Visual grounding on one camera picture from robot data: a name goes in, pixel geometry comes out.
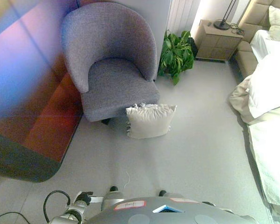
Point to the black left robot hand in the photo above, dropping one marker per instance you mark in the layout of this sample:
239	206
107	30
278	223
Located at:
82	198

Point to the beige fringed throw pillow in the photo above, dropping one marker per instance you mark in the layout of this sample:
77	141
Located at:
149	121

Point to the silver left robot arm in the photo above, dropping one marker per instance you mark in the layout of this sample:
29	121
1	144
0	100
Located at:
72	213

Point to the small cream bed pillow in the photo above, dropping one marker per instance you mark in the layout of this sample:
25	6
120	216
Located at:
278	33

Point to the silver left robot leg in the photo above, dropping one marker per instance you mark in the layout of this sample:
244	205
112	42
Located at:
113	198

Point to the silver robot leg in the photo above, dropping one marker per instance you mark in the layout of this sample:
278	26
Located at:
175	195
113	198

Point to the black left robot foot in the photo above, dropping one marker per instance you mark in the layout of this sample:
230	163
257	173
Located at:
114	188

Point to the black robot foot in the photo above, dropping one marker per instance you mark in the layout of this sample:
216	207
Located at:
114	188
162	193

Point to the white thread on floor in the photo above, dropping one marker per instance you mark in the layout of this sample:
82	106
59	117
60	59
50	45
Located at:
128	179

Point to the grey robot torso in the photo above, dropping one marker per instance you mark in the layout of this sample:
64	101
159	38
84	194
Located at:
154	214

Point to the black right robot foot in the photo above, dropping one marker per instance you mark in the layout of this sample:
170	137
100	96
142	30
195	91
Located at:
162	193

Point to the silver right robot leg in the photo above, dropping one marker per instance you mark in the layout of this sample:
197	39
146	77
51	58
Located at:
175	195

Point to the glossy dark wooden table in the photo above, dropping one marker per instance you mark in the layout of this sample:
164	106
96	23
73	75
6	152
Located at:
37	116

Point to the grey fabric tub armchair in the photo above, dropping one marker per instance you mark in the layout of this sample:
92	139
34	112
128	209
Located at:
112	35

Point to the green leafy potted plant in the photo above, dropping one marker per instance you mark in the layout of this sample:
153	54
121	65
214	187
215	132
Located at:
175	56

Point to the beige bedspread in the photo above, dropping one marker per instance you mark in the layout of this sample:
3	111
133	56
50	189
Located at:
270	151

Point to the beige wooden nightstand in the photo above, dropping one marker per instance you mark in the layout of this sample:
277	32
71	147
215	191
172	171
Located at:
214	44

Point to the black floor-style table lamp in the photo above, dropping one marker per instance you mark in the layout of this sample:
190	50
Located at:
221	24

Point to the beige upholstered bed frame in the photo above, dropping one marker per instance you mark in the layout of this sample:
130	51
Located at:
247	53

